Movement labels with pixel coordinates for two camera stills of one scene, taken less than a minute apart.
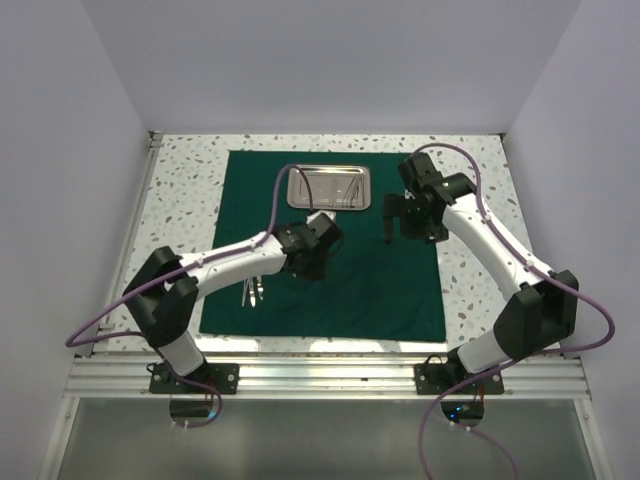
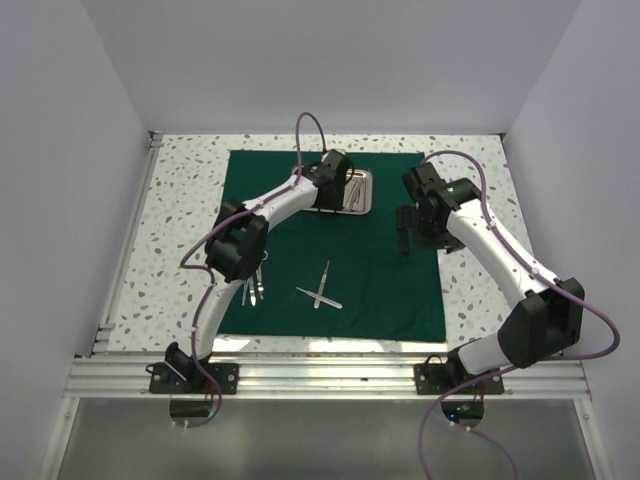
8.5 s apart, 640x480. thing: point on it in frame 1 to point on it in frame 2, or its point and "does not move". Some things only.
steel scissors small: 256,286 does not move
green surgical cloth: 369,289 does not move
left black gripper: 313,272 to 337,202
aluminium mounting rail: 320,377 does not move
